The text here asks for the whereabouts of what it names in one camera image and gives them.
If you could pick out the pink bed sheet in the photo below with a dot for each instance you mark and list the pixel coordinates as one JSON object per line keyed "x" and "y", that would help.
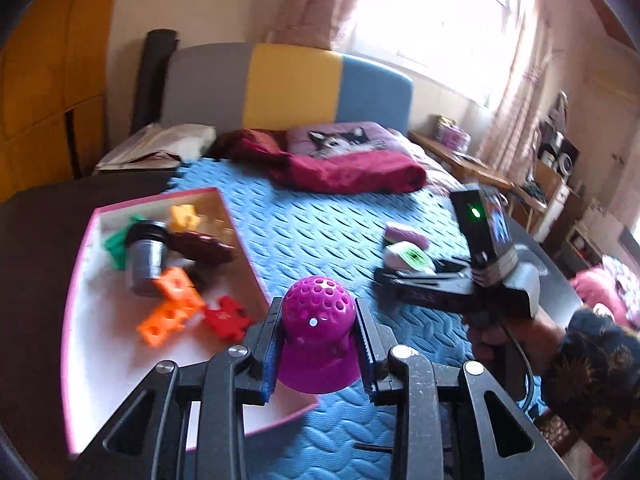
{"x": 435, "y": 170}

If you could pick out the red plastic toy piece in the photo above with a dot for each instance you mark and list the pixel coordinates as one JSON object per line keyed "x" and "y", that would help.
{"x": 225, "y": 317}

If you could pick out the brown toy with cream pegs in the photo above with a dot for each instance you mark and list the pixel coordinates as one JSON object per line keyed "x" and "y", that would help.
{"x": 200, "y": 249}

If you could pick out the black tall panel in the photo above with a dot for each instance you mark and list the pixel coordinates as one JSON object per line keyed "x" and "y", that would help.
{"x": 152, "y": 75}

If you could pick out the purple patterned roller toy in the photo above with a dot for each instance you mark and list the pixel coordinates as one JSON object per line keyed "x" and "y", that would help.
{"x": 407, "y": 235}

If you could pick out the blue foam mat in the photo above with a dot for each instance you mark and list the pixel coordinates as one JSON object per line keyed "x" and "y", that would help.
{"x": 310, "y": 230}

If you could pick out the grey transparent toy cup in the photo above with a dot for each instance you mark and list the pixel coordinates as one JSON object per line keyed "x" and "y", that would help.
{"x": 145, "y": 260}

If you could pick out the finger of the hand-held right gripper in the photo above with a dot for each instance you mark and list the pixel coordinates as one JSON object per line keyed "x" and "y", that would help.
{"x": 452, "y": 267}
{"x": 412, "y": 286}

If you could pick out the pink floral cloth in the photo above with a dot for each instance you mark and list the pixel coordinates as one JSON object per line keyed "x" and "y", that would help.
{"x": 610, "y": 290}

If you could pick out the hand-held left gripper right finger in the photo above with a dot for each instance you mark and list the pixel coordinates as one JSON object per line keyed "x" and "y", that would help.
{"x": 363, "y": 355}

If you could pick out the orange linked cube blocks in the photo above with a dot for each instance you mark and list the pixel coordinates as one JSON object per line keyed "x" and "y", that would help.
{"x": 170, "y": 305}

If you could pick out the green plastic toy piece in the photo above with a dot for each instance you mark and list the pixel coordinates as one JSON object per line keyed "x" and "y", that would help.
{"x": 117, "y": 245}

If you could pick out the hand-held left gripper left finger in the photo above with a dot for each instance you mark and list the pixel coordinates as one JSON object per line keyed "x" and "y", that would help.
{"x": 270, "y": 360}

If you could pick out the purple cat print pillow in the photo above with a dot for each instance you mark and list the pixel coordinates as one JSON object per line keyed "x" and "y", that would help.
{"x": 345, "y": 140}

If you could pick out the purple perforated dome toy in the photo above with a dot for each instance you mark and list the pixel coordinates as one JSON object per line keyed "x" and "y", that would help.
{"x": 317, "y": 330}

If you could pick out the white and green toy base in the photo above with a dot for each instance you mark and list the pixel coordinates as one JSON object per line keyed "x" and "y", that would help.
{"x": 407, "y": 257}

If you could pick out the pink curtain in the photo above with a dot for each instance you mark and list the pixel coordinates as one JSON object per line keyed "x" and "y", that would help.
{"x": 520, "y": 60}

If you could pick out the woven rattan seat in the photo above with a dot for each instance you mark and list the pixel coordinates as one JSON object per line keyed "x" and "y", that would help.
{"x": 557, "y": 432}

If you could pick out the person's right hand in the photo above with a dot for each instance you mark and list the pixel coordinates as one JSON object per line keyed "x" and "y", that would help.
{"x": 530, "y": 342}

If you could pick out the grey yellow blue headboard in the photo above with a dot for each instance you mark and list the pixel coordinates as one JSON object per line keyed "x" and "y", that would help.
{"x": 280, "y": 85}

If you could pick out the cluttered shelf unit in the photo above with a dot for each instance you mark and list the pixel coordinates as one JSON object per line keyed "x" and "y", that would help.
{"x": 555, "y": 170}

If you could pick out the dark red blanket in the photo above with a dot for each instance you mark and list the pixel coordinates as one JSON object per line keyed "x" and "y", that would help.
{"x": 350, "y": 172}

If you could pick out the person's right forearm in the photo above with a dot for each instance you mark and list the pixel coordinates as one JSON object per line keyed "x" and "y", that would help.
{"x": 595, "y": 380}

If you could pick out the orange yellow toy piece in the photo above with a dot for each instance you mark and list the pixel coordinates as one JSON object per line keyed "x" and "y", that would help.
{"x": 182, "y": 217}

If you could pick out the pink-rimmed white tray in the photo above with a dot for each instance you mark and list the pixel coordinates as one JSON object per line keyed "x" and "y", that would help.
{"x": 110, "y": 360}

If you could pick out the bright window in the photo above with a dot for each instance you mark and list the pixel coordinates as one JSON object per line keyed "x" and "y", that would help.
{"x": 440, "y": 20}

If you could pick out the purple storage box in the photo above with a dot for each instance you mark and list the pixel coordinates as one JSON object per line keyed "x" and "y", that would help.
{"x": 450, "y": 132}

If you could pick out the wooden bedside desk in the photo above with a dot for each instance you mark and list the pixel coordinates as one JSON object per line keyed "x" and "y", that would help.
{"x": 465, "y": 165}

